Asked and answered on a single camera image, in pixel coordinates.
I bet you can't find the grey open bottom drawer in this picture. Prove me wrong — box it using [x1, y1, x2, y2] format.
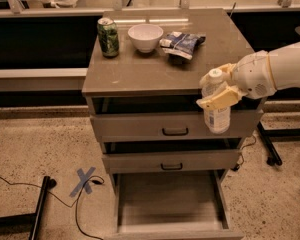
[105, 171, 243, 240]

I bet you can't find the grey middle drawer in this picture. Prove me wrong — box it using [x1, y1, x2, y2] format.
[102, 150, 239, 174]

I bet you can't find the grey top drawer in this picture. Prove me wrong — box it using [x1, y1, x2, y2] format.
[90, 110, 262, 143]

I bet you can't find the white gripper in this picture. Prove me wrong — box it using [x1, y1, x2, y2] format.
[196, 51, 277, 110]

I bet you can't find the black stand leg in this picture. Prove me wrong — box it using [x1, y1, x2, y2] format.
[257, 122, 300, 166]
[0, 176, 56, 240]

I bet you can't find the green soda can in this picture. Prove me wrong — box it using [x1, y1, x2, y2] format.
[97, 17, 119, 57]

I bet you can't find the black stand leg left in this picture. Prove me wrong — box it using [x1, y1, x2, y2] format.
[0, 176, 56, 240]

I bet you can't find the grey three-drawer cabinet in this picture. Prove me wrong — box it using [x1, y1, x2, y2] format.
[81, 7, 276, 240]

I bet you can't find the white bowl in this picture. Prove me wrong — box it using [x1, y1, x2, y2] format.
[128, 24, 163, 53]

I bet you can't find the black floor cable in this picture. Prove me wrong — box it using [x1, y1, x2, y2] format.
[0, 168, 106, 240]

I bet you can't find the blue snack bag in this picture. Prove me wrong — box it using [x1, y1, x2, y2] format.
[159, 31, 206, 60]

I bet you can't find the blue tape cross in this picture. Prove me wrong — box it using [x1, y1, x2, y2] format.
[70, 167, 95, 197]

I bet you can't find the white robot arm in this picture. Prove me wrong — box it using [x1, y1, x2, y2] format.
[197, 42, 300, 110]

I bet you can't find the black stand leg right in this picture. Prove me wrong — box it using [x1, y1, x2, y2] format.
[257, 122, 300, 166]

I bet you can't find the black cable behind cabinet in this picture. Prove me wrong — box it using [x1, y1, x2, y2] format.
[231, 133, 258, 172]

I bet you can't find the clear plastic water bottle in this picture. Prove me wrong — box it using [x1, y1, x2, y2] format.
[201, 68, 231, 134]

